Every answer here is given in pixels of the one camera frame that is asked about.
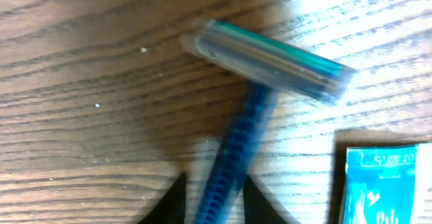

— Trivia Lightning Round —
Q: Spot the teal toothpaste tube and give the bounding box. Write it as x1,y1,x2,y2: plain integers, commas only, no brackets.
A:
339,142,431,224

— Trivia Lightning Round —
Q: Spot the blue disposable razor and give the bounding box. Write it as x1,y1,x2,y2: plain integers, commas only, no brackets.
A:
181,20,357,223

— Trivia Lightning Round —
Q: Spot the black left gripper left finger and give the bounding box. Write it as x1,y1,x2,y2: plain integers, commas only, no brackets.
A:
137,172,186,224

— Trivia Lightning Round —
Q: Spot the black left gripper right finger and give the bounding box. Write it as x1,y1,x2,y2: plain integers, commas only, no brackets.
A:
243,176,289,224

